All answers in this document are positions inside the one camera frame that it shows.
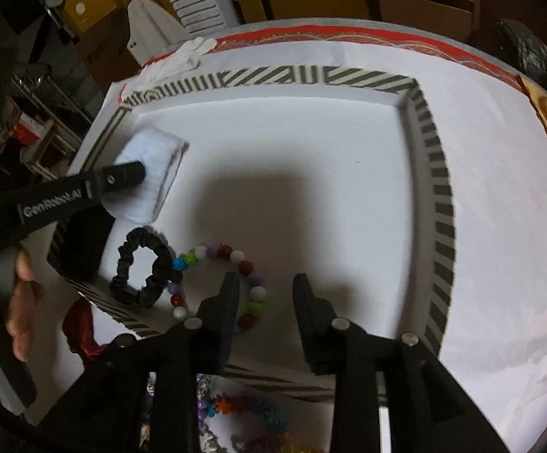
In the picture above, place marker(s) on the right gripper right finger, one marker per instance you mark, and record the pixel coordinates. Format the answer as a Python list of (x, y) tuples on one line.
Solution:
[(319, 327)]

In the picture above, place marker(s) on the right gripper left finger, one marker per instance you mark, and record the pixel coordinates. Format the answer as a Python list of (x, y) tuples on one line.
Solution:
[(218, 316)]

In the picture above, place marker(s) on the red satin bow clip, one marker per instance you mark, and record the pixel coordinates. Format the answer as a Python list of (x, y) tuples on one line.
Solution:
[(78, 328)]

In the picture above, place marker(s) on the white fluffy scrunchie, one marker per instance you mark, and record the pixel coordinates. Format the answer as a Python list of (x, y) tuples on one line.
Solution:
[(161, 154)]

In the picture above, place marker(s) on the person's left hand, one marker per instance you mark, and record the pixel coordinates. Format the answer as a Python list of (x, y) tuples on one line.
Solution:
[(18, 315)]

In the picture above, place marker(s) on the black scrunchie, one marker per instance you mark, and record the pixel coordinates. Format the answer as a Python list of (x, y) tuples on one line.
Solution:
[(142, 270)]

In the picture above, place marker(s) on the black white striped tray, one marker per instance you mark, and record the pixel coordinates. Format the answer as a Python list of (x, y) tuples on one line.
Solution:
[(337, 173)]

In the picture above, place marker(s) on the white table cloth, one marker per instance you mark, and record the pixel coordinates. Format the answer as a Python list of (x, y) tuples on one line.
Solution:
[(495, 342)]

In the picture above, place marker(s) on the white cotton glove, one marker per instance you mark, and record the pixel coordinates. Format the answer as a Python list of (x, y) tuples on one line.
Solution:
[(185, 58)]

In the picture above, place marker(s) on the red patterned table runner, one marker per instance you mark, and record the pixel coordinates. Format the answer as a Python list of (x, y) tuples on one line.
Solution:
[(365, 32)]

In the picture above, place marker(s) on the black plastic bag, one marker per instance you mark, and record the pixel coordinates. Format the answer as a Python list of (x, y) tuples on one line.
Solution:
[(524, 50)]

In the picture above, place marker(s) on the wooden chair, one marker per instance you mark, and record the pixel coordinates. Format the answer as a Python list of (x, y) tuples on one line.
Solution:
[(424, 0)]

